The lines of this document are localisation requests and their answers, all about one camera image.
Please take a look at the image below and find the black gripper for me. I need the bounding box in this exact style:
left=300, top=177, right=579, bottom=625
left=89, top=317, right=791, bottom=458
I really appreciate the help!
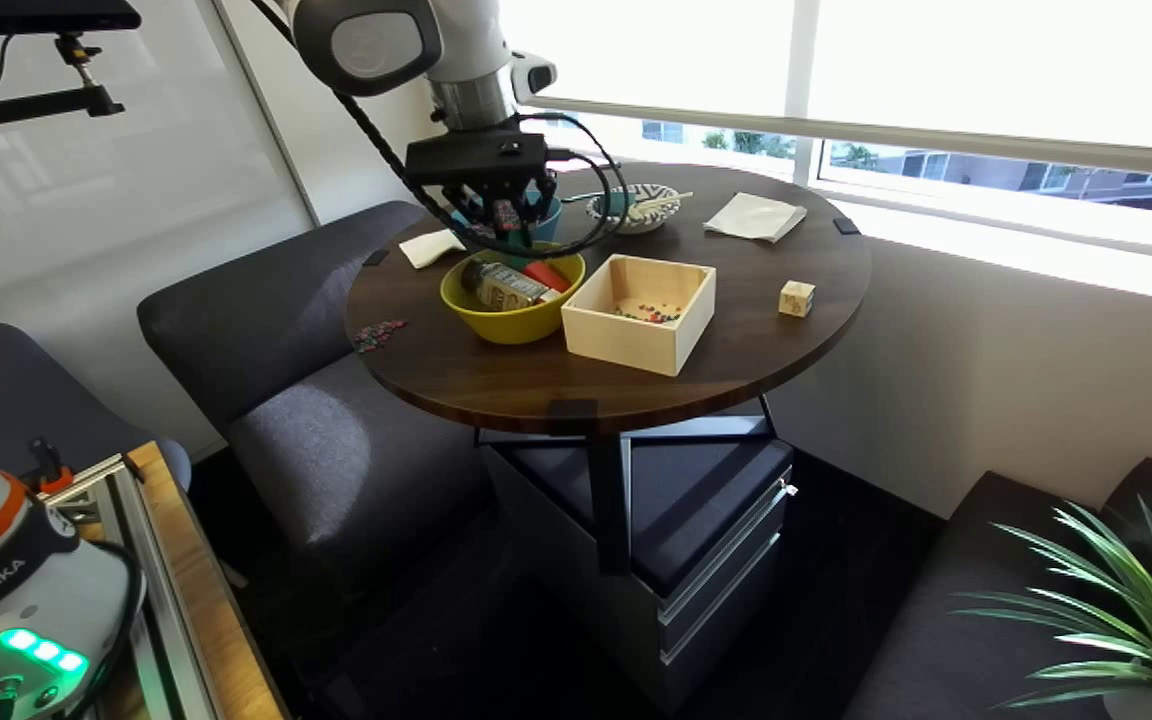
left=448, top=160, right=569, bottom=256

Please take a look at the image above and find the red object in bowl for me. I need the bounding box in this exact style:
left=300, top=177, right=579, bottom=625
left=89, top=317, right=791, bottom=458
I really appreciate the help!
left=526, top=256, right=575, bottom=295

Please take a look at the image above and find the white square paper napkin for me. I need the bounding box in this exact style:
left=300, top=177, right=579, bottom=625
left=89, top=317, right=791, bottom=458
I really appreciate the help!
left=398, top=225, right=468, bottom=272

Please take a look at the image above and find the yellow bowl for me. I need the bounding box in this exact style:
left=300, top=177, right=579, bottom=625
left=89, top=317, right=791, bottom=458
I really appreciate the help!
left=436, top=248, right=593, bottom=351

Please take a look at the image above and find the small patterned bowl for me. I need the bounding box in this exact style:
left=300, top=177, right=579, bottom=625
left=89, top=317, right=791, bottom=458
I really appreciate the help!
left=584, top=181, right=690, bottom=240

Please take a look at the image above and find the square wooden box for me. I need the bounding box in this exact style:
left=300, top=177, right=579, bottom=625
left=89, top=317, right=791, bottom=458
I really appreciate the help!
left=555, top=248, right=719, bottom=381

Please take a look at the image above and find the white folded napkin stack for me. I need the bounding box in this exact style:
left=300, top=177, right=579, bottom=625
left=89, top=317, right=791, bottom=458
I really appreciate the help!
left=701, top=189, right=814, bottom=248

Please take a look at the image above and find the round dark wooden table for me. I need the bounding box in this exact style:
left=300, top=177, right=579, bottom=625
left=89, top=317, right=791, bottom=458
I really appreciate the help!
left=340, top=160, right=876, bottom=436

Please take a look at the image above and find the small wooden cube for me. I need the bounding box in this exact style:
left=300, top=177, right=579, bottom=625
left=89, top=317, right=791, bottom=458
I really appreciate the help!
left=778, top=276, right=819, bottom=325

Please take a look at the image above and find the dark grey sofa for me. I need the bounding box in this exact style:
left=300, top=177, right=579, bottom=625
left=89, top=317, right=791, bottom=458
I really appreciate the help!
left=132, top=196, right=569, bottom=720

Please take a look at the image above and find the grey drawer cabinet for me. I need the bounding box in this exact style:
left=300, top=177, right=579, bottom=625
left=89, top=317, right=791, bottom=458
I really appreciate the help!
left=476, top=409, right=800, bottom=715

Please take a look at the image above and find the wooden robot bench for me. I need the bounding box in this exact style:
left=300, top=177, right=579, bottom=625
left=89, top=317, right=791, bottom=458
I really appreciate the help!
left=119, top=436, right=287, bottom=720

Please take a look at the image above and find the dark low seat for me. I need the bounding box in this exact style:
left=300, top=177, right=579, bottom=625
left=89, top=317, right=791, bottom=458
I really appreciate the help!
left=841, top=455, right=1152, bottom=720

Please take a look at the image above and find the green potted plant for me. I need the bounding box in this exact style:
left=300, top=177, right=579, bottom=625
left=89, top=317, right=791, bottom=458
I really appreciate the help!
left=961, top=494, right=1152, bottom=720

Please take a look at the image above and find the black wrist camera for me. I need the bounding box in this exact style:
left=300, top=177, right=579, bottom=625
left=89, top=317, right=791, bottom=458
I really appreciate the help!
left=406, top=126, right=554, bottom=189

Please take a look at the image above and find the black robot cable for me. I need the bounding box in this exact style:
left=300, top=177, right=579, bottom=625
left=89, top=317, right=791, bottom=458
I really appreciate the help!
left=254, top=0, right=631, bottom=260

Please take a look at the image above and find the grey window rail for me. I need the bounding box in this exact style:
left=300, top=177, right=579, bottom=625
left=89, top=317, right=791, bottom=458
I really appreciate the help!
left=521, top=92, right=1152, bottom=183

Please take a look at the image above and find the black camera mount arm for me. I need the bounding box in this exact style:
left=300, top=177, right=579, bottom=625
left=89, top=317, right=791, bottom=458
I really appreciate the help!
left=0, top=32, right=128, bottom=140

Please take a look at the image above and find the black external camera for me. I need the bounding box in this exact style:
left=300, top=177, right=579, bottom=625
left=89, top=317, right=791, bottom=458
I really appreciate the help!
left=0, top=0, right=147, bottom=34

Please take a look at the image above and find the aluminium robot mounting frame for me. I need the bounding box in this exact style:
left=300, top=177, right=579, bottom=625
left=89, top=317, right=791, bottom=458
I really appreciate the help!
left=42, top=455, right=228, bottom=720

